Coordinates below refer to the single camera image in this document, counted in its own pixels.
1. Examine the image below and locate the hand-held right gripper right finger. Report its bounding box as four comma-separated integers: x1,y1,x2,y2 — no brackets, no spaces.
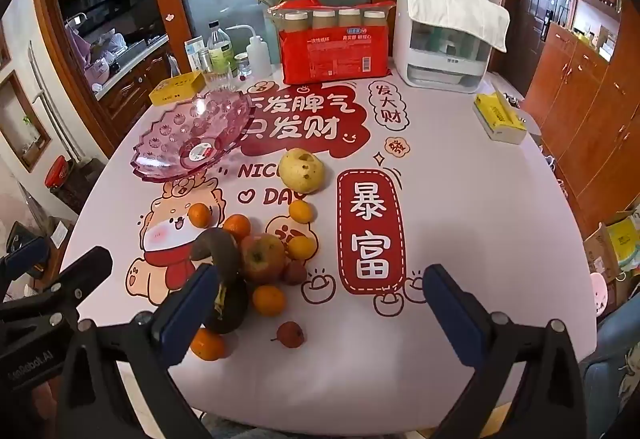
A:
422,263,588,439

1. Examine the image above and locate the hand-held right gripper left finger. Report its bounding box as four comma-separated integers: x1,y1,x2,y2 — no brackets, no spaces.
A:
52,263,222,439

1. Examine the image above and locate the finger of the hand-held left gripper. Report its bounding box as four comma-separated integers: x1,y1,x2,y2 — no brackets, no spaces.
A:
0,235,51,291
0,246,113,326

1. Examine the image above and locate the orange tangerine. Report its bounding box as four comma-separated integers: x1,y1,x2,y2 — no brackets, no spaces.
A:
222,214,252,242
190,328,227,362
188,202,213,228
252,285,287,317

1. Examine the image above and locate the dark green avocado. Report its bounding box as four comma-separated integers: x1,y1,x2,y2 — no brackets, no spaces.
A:
202,276,249,335

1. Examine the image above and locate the dark brown banana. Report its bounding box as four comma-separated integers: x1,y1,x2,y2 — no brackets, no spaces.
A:
191,228,246,320

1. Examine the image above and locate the red apple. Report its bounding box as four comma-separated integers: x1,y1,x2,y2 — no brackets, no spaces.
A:
241,233,287,285

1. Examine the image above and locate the red lychee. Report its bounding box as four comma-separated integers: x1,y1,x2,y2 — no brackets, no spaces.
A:
282,260,308,286
271,321,305,349

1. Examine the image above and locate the small yellow-orange tangerine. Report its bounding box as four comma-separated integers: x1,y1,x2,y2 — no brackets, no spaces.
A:
289,200,315,225
287,235,318,261

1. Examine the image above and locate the pink glass fruit bowl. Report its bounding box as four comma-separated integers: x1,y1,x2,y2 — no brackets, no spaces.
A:
131,89,252,182

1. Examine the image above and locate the yellow pear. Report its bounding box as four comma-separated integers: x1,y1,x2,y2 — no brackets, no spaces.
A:
278,147,326,194

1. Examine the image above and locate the red lidded container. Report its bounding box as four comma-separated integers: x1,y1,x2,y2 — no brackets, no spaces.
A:
45,155,68,188

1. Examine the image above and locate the blue chair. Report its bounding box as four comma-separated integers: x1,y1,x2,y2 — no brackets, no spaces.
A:
582,299,640,439

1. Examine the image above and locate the cardboard box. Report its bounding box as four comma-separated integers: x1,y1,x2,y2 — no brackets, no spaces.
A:
582,206,640,290

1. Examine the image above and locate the wooden kitchen cabinet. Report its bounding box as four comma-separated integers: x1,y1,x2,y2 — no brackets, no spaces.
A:
92,36,173,120

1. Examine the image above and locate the yellow tin box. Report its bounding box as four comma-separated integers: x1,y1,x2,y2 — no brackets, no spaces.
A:
149,72,205,107

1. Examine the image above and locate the clear drinking glass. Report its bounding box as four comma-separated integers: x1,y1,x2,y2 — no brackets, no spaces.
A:
202,64,237,92

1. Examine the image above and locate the white countertop appliance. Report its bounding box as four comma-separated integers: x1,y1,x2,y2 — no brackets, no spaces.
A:
391,0,493,94

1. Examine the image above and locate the blue white carton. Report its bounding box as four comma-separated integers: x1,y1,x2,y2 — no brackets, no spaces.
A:
184,37,207,72

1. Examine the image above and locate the white squeeze bottle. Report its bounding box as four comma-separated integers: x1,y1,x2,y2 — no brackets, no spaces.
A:
225,25,271,80

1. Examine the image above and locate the glass bottle green label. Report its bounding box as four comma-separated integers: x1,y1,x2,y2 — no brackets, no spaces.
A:
206,20,236,72

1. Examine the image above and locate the red snack bag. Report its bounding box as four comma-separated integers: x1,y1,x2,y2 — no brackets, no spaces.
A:
270,0,396,84

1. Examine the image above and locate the brown wooden door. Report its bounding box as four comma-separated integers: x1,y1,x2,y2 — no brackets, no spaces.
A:
502,0,563,94

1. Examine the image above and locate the white towel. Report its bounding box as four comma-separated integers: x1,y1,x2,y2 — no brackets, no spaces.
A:
398,0,511,52

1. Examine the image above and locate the wooden display shelf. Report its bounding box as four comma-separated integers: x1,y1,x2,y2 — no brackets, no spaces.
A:
555,0,626,64

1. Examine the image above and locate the wooden wall cabinet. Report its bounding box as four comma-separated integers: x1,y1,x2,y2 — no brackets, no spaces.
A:
522,19,640,230

